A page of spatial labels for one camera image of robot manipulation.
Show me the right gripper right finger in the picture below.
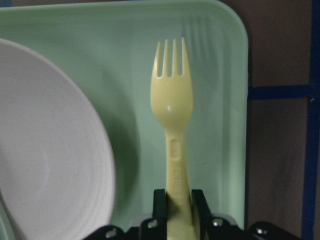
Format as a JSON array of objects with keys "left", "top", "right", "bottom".
[{"left": 191, "top": 189, "right": 300, "bottom": 240}]

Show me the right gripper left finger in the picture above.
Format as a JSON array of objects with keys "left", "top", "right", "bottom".
[{"left": 85, "top": 189, "right": 168, "bottom": 240}]

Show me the white round plate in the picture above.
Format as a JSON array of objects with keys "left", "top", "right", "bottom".
[{"left": 0, "top": 40, "right": 115, "bottom": 240}]

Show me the yellow plastic fork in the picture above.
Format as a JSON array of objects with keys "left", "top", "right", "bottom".
[{"left": 150, "top": 38, "right": 196, "bottom": 240}]

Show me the light green tray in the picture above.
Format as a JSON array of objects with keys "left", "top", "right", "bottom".
[{"left": 0, "top": 0, "right": 248, "bottom": 229}]

